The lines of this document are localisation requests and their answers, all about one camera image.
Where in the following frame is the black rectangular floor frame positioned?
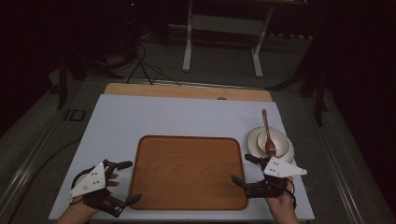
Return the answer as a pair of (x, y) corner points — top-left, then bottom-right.
(63, 108), (87, 122)

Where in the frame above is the brown wooden tray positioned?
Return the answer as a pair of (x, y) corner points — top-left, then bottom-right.
(128, 134), (249, 212)

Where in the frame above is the brown wooden spoon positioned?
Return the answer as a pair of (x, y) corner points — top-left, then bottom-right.
(261, 108), (277, 158)

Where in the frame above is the person's right hand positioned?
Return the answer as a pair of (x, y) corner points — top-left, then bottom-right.
(265, 176), (296, 213)

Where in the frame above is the white bowl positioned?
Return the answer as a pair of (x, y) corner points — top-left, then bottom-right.
(256, 128), (290, 159)

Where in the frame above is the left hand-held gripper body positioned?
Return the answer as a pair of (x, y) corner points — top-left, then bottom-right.
(66, 159), (127, 218)

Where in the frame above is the white table mat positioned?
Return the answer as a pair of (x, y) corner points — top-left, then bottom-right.
(48, 93), (316, 222)

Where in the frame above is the black floor cable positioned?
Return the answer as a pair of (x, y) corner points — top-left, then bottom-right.
(6, 136), (82, 220)
(125, 41), (182, 87)

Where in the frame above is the white plate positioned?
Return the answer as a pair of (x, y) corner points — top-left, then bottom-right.
(247, 125), (295, 164)

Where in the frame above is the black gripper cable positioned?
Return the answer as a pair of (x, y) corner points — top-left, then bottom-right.
(285, 180), (298, 210)
(70, 166), (95, 191)

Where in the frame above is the white metal stand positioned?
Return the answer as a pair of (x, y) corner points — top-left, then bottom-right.
(182, 0), (276, 79)

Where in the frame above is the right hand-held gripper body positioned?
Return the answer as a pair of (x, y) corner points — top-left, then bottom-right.
(245, 156), (308, 200)

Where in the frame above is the black stand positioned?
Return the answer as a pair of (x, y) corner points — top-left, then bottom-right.
(55, 48), (125, 110)
(266, 69), (331, 127)

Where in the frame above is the person's left hand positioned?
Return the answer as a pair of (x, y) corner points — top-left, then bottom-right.
(73, 173), (121, 217)

